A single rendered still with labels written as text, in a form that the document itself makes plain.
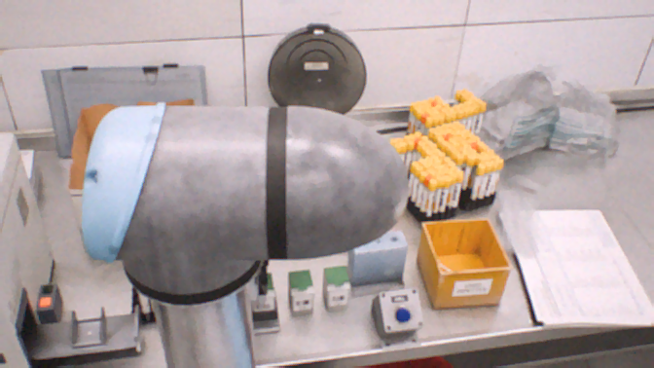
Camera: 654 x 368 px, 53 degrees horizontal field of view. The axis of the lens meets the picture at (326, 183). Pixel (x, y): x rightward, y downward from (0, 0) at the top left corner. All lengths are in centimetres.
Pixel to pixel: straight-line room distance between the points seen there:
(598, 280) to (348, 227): 97
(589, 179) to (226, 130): 128
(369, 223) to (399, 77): 117
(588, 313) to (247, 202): 96
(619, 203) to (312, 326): 77
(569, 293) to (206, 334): 89
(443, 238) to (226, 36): 64
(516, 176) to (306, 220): 118
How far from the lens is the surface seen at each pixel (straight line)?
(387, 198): 49
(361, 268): 123
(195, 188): 45
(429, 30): 160
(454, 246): 134
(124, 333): 118
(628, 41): 187
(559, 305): 132
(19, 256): 117
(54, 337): 121
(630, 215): 160
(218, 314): 57
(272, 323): 119
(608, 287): 139
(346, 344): 119
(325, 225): 46
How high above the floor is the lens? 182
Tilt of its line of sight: 40 degrees down
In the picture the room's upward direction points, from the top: 3 degrees clockwise
